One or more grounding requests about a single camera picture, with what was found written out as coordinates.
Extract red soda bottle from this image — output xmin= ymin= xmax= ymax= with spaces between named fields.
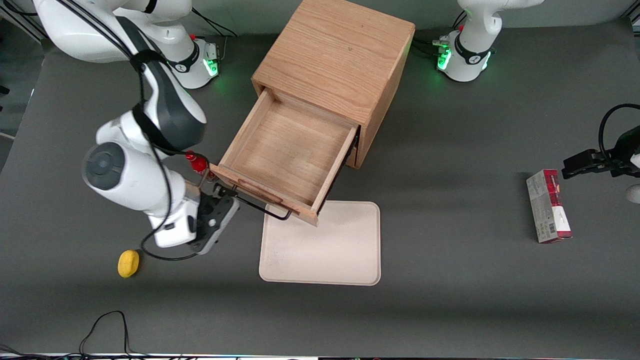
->
xmin=184 ymin=151 xmax=217 ymax=182

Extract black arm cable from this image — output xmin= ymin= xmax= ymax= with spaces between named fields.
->
xmin=52 ymin=0 xmax=211 ymax=262
xmin=598 ymin=103 xmax=640 ymax=162

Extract black left base cables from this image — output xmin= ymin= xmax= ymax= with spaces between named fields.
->
xmin=412 ymin=10 xmax=468 ymax=60

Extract black base cables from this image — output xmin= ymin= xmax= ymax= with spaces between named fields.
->
xmin=412 ymin=10 xmax=468 ymax=60
xmin=190 ymin=7 xmax=240 ymax=61

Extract beige plastic tray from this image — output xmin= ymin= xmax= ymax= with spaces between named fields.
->
xmin=258 ymin=200 xmax=382 ymax=287

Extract grey and red carton box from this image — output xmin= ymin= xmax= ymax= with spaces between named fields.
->
xmin=525 ymin=169 xmax=573 ymax=244

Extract black looped table cable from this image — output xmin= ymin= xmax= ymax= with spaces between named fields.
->
xmin=79 ymin=310 xmax=137 ymax=359

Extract wooden drawer cabinet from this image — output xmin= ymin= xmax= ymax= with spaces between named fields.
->
xmin=251 ymin=0 xmax=416 ymax=170

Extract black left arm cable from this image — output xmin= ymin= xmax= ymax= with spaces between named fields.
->
xmin=598 ymin=103 xmax=640 ymax=162

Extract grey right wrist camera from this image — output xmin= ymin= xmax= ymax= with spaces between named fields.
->
xmin=189 ymin=196 xmax=241 ymax=256

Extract black metal drawer handle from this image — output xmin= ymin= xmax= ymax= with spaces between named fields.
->
xmin=231 ymin=191 xmax=293 ymax=221

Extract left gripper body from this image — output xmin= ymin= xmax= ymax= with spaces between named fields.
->
xmin=606 ymin=126 xmax=640 ymax=179

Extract yellow lemon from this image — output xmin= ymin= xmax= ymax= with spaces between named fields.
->
xmin=117 ymin=249 xmax=140 ymax=279

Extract black right base cables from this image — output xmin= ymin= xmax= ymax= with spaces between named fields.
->
xmin=190 ymin=7 xmax=240 ymax=61

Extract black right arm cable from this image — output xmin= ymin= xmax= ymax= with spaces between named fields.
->
xmin=52 ymin=0 xmax=211 ymax=262

